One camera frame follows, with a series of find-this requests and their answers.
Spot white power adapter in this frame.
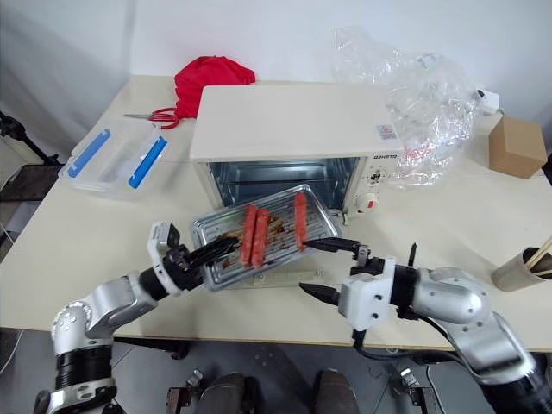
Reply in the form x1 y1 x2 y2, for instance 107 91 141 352
474 88 504 118

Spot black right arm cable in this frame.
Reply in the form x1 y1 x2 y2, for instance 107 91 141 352
350 306 463 361

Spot clear crumpled plastic bag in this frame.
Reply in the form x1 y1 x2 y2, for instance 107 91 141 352
330 26 483 191

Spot silver ribbed baking tray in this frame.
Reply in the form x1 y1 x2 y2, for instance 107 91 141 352
191 184 342 295

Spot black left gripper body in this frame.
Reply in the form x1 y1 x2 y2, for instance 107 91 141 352
162 242 204 279

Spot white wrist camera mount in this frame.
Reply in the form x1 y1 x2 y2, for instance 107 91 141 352
146 220 183 295
336 256 397 332

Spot brown cardboard box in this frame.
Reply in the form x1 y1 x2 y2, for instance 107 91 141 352
487 116 549 179

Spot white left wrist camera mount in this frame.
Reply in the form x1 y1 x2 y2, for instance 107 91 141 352
146 220 183 295

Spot brown paper tube cup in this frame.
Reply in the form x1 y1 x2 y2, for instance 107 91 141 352
492 246 552 292

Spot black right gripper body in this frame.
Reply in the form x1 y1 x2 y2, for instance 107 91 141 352
349 241 386 278

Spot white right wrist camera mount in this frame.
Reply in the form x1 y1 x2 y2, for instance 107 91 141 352
336 256 397 332

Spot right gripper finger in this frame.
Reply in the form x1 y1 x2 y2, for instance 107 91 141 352
303 237 361 254
298 282 342 308

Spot black tripod stand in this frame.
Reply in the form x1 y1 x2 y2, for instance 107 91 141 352
0 110 60 166

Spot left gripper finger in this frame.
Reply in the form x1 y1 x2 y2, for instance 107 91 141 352
192 236 243 260
199 249 238 270

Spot cream white toaster oven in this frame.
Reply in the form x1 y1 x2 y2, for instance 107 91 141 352
190 85 405 217

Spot clear box with blue clips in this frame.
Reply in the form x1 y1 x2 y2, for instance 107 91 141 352
57 116 173 203

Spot red grilled sausage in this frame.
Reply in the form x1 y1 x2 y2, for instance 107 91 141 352
251 208 270 270
293 191 309 253
237 204 259 266

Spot red cloth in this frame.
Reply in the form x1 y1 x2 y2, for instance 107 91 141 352
173 55 257 120

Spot dark side table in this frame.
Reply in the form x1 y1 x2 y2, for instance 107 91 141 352
0 163 66 265

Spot grey metal bracket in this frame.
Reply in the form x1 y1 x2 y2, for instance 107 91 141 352
165 367 206 407
397 366 437 409

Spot dark rounded shape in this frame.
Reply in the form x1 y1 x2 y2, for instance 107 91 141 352
316 369 360 414
201 373 260 414

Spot red handled scissors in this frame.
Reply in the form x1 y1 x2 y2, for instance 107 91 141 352
123 106 185 130

